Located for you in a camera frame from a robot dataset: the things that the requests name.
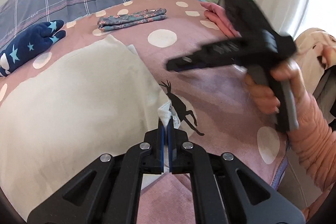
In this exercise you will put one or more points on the navy star fleece garment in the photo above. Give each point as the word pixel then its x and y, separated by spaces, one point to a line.
pixel 30 43

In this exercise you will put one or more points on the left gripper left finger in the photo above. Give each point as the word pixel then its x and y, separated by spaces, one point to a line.
pixel 108 189

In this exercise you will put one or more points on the white t-shirt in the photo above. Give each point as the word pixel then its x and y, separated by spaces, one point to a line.
pixel 95 100

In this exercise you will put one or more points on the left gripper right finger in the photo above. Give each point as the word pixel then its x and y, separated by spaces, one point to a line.
pixel 224 189

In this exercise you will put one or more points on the pink polka dot blanket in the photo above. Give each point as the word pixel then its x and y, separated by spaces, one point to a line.
pixel 213 106

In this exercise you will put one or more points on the pink folded clothes stack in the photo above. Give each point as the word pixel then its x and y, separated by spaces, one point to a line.
pixel 217 15

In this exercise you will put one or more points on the floral folded garment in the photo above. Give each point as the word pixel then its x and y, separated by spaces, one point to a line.
pixel 112 23

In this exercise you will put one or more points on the pink sleeved right forearm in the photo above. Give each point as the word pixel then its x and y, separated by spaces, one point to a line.
pixel 314 144

